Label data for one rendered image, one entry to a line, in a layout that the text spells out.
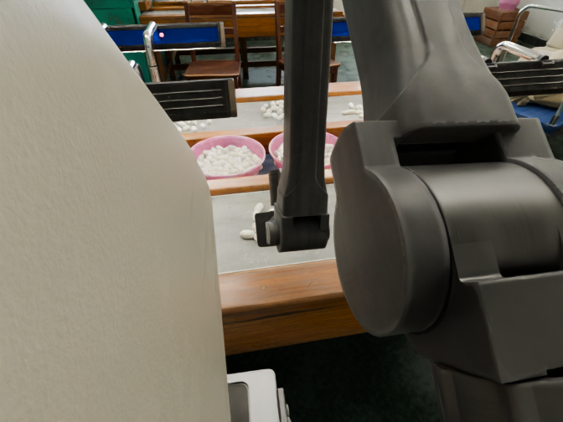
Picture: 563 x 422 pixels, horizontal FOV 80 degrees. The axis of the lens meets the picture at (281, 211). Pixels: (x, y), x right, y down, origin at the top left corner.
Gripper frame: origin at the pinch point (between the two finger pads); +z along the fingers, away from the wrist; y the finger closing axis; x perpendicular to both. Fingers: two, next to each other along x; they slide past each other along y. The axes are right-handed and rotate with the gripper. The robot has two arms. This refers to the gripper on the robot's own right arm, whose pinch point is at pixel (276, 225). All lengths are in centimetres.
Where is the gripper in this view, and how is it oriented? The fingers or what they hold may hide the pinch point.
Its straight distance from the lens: 72.6
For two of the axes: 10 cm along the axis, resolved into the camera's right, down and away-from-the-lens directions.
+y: -9.9, 1.1, -1.3
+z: -1.3, 0.1, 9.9
